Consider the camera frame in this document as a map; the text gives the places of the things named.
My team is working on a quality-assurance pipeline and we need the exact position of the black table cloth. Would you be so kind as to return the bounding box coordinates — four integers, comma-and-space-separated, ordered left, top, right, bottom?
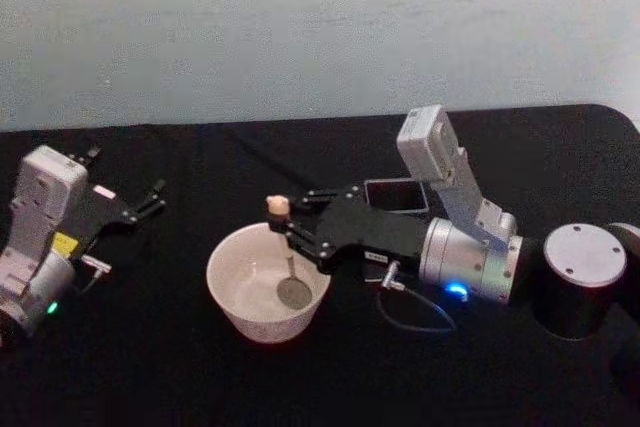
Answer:
0, 103, 640, 427

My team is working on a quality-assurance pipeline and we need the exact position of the white bowl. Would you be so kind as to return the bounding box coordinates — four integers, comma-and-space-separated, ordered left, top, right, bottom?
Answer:
205, 222, 333, 345

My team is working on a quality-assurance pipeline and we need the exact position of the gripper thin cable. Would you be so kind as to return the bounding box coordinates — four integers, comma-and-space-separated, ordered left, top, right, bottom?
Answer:
74, 253, 114, 295
375, 258, 459, 334

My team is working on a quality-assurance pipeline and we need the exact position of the right gripper thin cable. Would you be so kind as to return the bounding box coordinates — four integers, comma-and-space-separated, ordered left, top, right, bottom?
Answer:
375, 258, 459, 334

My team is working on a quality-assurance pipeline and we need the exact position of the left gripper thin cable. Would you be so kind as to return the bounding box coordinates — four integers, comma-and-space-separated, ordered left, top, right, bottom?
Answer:
74, 253, 114, 295

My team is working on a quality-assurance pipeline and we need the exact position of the metal spoon with wooden handle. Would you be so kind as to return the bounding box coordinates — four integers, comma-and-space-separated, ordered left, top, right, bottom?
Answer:
265, 194, 316, 312

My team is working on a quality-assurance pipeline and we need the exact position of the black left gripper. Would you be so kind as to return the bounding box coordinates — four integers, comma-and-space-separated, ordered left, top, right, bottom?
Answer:
51, 145, 168, 260

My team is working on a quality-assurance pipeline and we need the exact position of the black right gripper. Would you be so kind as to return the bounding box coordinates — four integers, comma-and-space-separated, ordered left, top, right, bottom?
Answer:
267, 185, 432, 274

